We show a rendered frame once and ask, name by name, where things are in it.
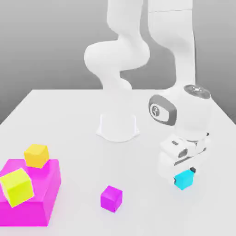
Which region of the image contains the small magenta cube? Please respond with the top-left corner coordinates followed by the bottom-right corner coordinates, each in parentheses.
top-left (100, 185), bottom-right (124, 214)

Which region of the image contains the small cyan cube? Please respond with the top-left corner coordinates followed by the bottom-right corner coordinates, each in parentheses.
top-left (174, 169), bottom-right (195, 191)

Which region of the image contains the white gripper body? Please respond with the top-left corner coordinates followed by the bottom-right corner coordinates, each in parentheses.
top-left (156, 150), bottom-right (197, 184)

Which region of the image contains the small yellow cube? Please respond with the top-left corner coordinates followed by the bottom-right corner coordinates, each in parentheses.
top-left (0, 167), bottom-right (35, 208)

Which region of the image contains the small orange cube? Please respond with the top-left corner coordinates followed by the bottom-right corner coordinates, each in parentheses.
top-left (24, 143), bottom-right (50, 169)

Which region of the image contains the large magenta box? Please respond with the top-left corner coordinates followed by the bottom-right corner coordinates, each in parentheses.
top-left (0, 159), bottom-right (62, 227)

